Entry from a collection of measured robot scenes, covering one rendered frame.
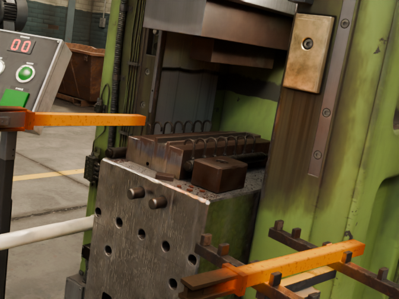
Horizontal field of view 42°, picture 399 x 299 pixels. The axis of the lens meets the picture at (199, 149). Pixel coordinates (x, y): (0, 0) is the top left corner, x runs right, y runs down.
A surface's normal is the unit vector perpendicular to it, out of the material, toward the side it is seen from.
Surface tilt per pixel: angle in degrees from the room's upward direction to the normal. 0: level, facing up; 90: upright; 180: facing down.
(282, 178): 90
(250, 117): 90
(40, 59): 60
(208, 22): 90
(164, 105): 90
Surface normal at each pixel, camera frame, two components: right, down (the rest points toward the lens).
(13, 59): -0.15, -0.34
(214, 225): 0.76, 0.25
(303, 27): -0.64, 0.06
